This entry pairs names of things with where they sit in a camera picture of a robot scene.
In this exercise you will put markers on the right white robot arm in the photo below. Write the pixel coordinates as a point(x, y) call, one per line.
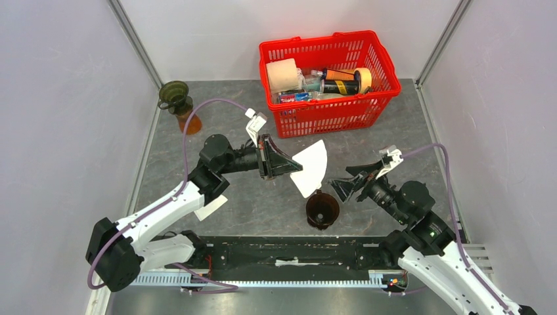
point(427, 248)

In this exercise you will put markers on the beige paper roll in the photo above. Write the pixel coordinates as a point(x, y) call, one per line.
point(283, 75)

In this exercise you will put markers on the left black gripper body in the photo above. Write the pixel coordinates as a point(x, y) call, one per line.
point(262, 157)

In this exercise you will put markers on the white cable duct strip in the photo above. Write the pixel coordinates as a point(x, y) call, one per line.
point(376, 279)

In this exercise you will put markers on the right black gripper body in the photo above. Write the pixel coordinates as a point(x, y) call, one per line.
point(368, 182)

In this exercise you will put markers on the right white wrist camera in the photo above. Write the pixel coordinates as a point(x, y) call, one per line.
point(391, 157)

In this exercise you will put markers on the white paper coffee filter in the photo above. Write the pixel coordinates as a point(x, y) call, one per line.
point(314, 160)

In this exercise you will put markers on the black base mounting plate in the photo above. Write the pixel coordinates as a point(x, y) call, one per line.
point(292, 258)

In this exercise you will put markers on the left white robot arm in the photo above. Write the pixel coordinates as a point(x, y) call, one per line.
point(119, 251)

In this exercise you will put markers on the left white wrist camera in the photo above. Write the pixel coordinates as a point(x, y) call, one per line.
point(256, 122)

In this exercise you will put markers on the green transparent dripper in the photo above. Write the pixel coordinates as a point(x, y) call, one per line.
point(174, 97)

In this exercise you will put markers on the yellow masking tape roll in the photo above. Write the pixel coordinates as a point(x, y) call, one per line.
point(364, 78)

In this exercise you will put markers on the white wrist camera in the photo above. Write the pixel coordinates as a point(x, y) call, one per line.
point(256, 122)
point(391, 157)

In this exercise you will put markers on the clear plastic bottle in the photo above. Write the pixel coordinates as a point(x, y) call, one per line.
point(312, 82)

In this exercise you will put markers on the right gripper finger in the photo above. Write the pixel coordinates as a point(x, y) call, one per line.
point(367, 169)
point(345, 187)

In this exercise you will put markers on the brown transparent dripper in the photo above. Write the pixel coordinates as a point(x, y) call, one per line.
point(322, 210)

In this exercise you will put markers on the red plastic basket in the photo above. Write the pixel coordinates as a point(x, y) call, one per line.
point(328, 112)

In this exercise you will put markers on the black orange cylinder can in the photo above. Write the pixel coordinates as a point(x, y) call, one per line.
point(340, 82)

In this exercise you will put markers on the orange glass flask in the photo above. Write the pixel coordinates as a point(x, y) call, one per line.
point(189, 123)

